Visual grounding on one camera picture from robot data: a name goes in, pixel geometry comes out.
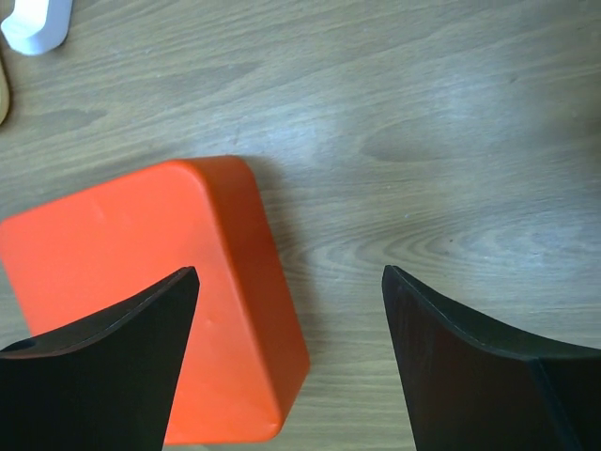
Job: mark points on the white clothes rack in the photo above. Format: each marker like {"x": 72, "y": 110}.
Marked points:
{"x": 37, "y": 27}

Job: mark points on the orange box lid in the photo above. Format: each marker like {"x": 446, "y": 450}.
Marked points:
{"x": 246, "y": 358}

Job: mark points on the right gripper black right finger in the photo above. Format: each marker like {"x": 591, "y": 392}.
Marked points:
{"x": 472, "y": 382}

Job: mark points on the light orange tray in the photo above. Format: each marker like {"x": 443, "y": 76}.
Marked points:
{"x": 5, "y": 93}

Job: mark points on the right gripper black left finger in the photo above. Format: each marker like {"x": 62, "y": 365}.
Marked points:
{"x": 103, "y": 382}

